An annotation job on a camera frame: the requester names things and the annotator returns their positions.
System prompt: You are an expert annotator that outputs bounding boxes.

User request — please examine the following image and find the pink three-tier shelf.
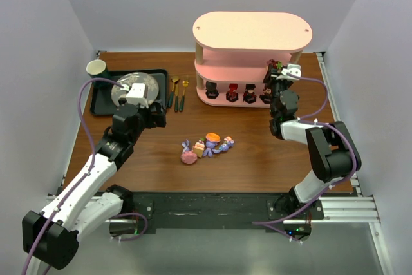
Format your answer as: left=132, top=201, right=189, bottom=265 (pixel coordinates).
left=192, top=11, right=312, bottom=108

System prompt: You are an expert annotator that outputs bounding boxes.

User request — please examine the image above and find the strawberry cake toy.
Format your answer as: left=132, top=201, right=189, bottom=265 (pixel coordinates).
left=192, top=138, right=205, bottom=158

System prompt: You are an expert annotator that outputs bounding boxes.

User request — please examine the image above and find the purple octopus orange hat toy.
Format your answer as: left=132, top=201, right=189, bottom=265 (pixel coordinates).
left=203, top=133, right=221, bottom=158

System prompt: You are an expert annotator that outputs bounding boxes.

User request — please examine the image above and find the dark green cup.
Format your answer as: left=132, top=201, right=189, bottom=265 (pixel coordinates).
left=86, top=59, right=111, bottom=89

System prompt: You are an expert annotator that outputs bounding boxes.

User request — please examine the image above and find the grey deer plate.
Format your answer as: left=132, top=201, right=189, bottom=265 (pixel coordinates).
left=111, top=72, right=159, bottom=106

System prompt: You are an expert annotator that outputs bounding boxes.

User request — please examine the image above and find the aluminium frame rail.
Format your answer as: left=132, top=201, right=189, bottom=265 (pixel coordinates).
left=318, top=194, right=387, bottom=275

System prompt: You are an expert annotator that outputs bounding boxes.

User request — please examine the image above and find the gold spoon green handle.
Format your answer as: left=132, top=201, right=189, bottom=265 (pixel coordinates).
left=167, top=75, right=180, bottom=108

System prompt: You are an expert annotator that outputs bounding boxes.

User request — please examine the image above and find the red head figurine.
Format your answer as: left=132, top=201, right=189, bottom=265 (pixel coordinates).
left=226, top=83, right=239, bottom=103

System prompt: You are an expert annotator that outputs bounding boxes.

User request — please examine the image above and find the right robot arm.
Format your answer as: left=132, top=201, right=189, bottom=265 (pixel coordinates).
left=263, top=60, right=362, bottom=218

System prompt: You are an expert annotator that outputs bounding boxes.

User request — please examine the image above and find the black rectangular tray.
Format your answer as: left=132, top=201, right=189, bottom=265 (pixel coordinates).
left=89, top=68, right=169, bottom=116

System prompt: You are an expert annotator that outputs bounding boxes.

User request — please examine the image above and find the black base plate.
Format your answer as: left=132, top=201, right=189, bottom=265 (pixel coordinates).
left=109, top=192, right=324, bottom=237

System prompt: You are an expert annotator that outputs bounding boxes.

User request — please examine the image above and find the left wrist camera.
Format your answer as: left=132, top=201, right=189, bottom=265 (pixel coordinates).
left=118, top=83, right=149, bottom=108

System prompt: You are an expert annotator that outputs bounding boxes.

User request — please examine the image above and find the gold knife green handle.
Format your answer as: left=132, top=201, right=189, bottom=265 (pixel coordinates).
left=174, top=82, right=179, bottom=112

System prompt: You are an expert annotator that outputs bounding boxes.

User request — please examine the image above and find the purple bear toy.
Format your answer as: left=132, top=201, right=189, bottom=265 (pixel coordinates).
left=214, top=136, right=234, bottom=154

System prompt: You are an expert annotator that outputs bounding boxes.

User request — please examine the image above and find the gold fork green handle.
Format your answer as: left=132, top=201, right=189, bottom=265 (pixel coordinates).
left=179, top=76, right=189, bottom=112

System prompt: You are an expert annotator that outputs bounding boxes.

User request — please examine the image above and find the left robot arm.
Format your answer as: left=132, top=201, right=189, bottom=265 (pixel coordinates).
left=22, top=100, right=166, bottom=271

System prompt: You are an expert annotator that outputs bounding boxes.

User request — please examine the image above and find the black-haired ninja figurine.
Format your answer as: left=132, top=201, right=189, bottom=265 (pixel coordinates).
left=243, top=84, right=257, bottom=104

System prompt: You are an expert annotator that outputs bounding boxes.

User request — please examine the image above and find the brown-haired red figurine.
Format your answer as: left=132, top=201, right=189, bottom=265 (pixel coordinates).
left=259, top=84, right=272, bottom=104

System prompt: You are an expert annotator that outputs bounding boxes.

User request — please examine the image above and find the pink bunny toy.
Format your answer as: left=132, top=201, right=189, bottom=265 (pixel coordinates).
left=180, top=139, right=198, bottom=165

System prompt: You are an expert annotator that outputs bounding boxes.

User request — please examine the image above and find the pink donut toy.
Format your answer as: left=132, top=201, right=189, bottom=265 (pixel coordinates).
left=267, top=59, right=284, bottom=71

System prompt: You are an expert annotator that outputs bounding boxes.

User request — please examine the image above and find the black helmet figurine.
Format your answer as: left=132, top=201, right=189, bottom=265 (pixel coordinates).
left=205, top=81, right=219, bottom=99

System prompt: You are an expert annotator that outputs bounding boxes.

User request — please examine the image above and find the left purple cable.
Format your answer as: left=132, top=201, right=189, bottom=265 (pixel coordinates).
left=22, top=78, right=149, bottom=275

